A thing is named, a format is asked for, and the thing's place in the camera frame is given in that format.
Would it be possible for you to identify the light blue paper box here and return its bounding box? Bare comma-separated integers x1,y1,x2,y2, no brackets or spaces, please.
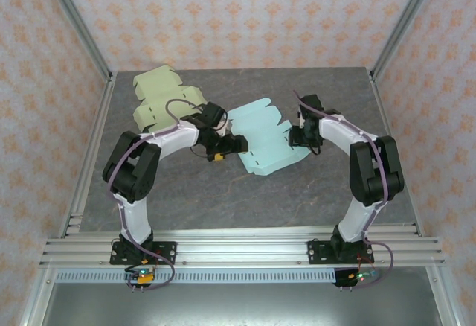
226,98,312,176

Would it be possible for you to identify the light green paper box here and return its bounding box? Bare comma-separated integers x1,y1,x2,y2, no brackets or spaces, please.
132,65,209,138

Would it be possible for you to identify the aluminium cross beam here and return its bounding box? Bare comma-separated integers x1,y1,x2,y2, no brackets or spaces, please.
39,228,447,268

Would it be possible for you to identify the grey metal sheet panel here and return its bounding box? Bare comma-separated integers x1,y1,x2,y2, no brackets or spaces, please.
20,266,460,326

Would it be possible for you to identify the right aluminium side rail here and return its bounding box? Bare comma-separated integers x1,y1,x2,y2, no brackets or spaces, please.
367,71,425,237

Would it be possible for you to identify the aluminium side rail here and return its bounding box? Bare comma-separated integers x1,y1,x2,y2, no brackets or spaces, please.
59,71,119,238
367,71,425,237

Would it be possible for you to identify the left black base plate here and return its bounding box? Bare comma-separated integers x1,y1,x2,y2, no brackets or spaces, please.
109,241,178,266

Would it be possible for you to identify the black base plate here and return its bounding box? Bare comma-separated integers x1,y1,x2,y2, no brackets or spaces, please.
307,240,376,266
109,241,178,266

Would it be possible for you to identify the left aluminium side rail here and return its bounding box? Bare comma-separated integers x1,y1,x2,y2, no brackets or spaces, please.
59,71,119,238

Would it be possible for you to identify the slotted grey cable duct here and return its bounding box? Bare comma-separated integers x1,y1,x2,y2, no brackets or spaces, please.
55,269,338,284

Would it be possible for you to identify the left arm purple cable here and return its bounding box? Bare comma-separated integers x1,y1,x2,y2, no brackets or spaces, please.
106,98,205,292

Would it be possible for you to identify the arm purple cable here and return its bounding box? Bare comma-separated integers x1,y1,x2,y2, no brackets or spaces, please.
106,98,205,292
292,89,395,290

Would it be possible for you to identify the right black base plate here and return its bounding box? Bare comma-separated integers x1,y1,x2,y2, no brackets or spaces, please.
307,240,376,266

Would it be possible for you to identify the right aluminium frame post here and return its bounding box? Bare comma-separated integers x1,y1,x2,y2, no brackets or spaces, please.
370,0,446,82

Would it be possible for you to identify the aluminium frame post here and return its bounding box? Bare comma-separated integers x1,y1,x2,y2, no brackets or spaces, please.
370,0,446,82
39,0,115,82

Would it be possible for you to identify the left aluminium frame post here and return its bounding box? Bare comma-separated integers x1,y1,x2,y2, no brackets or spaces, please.
39,0,115,82

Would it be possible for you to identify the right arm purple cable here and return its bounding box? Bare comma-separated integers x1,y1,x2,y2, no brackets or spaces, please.
292,89,395,290

